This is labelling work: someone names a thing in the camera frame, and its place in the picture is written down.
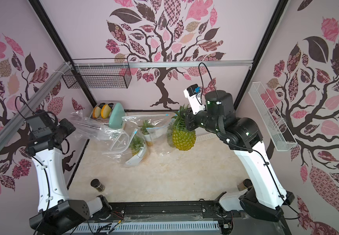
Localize zip-top bag clear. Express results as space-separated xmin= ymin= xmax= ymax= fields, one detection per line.
xmin=70 ymin=110 xmax=130 ymax=154
xmin=107 ymin=128 xmax=148 ymax=167
xmin=123 ymin=113 xmax=175 ymax=156

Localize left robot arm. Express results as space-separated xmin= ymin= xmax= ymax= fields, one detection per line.
xmin=25 ymin=110 xmax=112 ymax=235

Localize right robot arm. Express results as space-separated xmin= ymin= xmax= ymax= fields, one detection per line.
xmin=181 ymin=84 xmax=294 ymax=222

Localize white plastic basket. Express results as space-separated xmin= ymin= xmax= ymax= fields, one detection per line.
xmin=196 ymin=133 xmax=217 ymax=142

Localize left bread slice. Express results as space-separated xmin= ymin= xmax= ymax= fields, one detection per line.
xmin=92 ymin=106 xmax=101 ymax=119

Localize bread slice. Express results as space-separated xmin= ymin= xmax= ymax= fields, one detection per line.
xmin=92 ymin=106 xmax=101 ymax=119
xmin=101 ymin=104 xmax=112 ymax=119

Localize right bread slice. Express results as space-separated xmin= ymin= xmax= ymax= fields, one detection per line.
xmin=101 ymin=104 xmax=112 ymax=119

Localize silver toaster mint side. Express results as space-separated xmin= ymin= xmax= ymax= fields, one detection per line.
xmin=91 ymin=101 xmax=126 ymax=129

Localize dark lidded spice jar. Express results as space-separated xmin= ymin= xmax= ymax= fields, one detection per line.
xmin=90 ymin=179 xmax=105 ymax=193

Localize amber bottle black cap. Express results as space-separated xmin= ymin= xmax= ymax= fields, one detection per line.
xmin=237 ymin=179 xmax=253 ymax=192

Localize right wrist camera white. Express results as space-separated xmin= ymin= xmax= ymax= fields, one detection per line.
xmin=184 ymin=84 xmax=206 ymax=115

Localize black wire wall basket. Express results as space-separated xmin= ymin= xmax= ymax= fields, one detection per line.
xmin=62 ymin=58 xmax=132 ymax=89

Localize aluminium frame bar left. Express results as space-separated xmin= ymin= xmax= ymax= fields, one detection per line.
xmin=0 ymin=62 xmax=70 ymax=152

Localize aluminium frame bar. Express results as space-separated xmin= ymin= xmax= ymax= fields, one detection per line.
xmin=0 ymin=62 xmax=70 ymax=152
xmin=74 ymin=60 xmax=253 ymax=68

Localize white wire wall shelf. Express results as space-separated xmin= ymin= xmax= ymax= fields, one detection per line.
xmin=248 ymin=82 xmax=298 ymax=151

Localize aluminium frame bar back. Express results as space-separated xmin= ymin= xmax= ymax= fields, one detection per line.
xmin=74 ymin=60 xmax=253 ymax=68

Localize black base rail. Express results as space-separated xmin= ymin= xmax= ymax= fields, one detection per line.
xmin=36 ymin=201 xmax=292 ymax=235

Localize white slotted cable duct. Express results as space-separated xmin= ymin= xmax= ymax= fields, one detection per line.
xmin=65 ymin=221 xmax=220 ymax=235

